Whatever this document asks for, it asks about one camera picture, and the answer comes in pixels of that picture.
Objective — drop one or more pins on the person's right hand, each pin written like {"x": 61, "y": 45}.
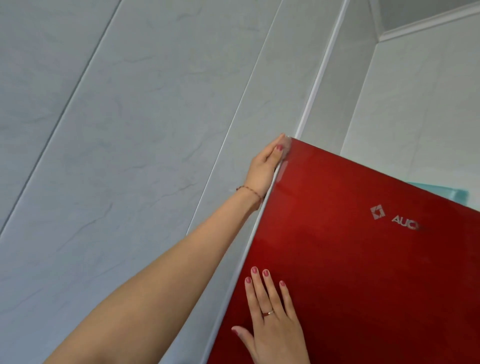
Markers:
{"x": 275, "y": 333}

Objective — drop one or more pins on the person's left hand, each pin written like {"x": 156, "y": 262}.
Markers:
{"x": 260, "y": 174}

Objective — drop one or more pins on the person's right middle finger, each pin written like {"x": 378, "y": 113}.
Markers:
{"x": 259, "y": 290}

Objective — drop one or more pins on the person's right little finger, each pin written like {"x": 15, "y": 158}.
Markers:
{"x": 288, "y": 300}

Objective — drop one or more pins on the person's left thumb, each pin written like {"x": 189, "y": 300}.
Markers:
{"x": 274, "y": 153}

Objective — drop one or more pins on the person's right thumb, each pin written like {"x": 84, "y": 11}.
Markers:
{"x": 243, "y": 336}

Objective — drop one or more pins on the glossy red refrigerator door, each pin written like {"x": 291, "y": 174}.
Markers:
{"x": 367, "y": 270}

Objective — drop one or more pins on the person's left forearm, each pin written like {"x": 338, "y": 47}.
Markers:
{"x": 165, "y": 277}

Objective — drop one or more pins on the teal plastic object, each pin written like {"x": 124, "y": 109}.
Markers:
{"x": 442, "y": 192}

